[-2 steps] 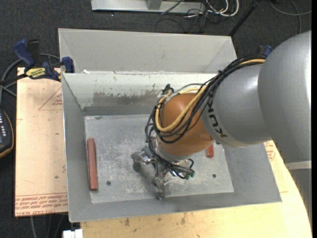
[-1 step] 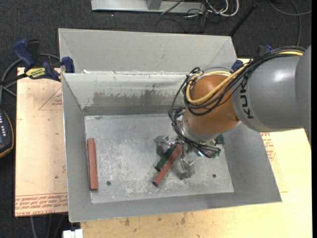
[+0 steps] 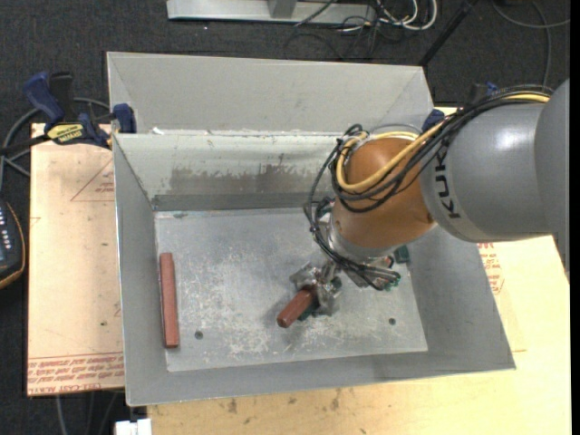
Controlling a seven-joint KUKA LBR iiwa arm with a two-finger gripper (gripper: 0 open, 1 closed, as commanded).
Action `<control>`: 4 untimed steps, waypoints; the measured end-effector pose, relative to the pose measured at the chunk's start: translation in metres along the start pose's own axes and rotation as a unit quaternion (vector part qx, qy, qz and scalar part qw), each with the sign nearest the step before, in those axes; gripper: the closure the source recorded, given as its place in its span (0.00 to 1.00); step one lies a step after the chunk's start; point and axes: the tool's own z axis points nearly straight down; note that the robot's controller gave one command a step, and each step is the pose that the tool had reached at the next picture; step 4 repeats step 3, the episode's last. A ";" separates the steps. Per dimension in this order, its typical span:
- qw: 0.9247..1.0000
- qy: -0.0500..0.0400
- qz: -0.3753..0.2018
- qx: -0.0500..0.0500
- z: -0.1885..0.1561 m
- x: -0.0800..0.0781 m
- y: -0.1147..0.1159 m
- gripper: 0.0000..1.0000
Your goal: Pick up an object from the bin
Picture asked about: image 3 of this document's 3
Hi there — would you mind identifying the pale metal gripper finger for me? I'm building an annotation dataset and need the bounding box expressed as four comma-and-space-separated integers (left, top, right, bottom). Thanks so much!
314, 282, 344, 318
289, 264, 319, 290

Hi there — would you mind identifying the red-brown block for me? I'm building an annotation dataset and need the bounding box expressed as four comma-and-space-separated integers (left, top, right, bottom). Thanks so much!
275, 287, 317, 329
159, 252, 181, 350

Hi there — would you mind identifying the grey metal bin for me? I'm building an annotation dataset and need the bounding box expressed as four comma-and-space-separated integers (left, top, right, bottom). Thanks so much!
106, 51, 517, 408

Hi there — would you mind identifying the brown cardboard board, red print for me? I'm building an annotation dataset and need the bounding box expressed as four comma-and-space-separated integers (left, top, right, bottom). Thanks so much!
25, 121, 529, 399

